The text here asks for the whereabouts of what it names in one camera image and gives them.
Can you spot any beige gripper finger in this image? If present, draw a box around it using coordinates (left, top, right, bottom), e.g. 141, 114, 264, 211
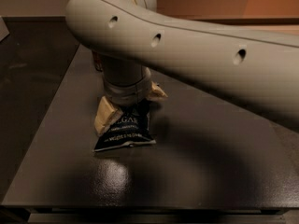
94, 96, 123, 137
147, 82, 168, 102

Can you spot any blue Kettle chip bag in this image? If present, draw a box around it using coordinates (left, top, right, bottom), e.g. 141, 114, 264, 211
94, 99, 156, 152

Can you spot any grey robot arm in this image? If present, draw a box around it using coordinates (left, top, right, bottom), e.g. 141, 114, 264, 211
65, 0, 299, 131

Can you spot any red soda can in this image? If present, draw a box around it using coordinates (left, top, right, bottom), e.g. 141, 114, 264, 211
92, 51, 103, 72

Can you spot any white paper sheet corner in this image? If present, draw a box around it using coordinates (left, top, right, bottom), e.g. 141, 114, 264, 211
0, 16, 9, 42

